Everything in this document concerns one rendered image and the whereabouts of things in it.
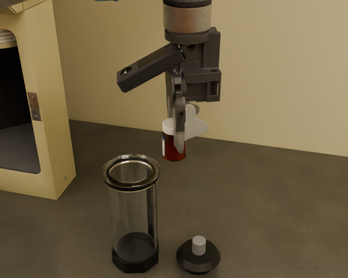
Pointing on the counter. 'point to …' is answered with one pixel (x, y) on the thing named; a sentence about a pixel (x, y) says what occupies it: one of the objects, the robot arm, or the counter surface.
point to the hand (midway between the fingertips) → (174, 139)
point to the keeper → (34, 106)
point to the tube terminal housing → (46, 98)
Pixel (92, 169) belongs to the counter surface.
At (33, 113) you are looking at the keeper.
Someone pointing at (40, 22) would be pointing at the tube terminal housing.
